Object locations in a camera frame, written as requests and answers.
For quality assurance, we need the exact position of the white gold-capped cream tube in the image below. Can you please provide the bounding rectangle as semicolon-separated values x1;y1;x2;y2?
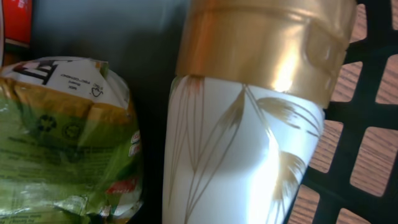
162;0;357;224

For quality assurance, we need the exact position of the green snack packet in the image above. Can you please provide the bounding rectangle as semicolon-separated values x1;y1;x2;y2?
1;57;143;224

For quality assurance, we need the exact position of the orange pasta package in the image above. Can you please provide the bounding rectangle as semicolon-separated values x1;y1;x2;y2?
1;0;33;48

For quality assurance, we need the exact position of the grey plastic shopping basket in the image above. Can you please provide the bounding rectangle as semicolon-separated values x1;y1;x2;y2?
30;0;398;224

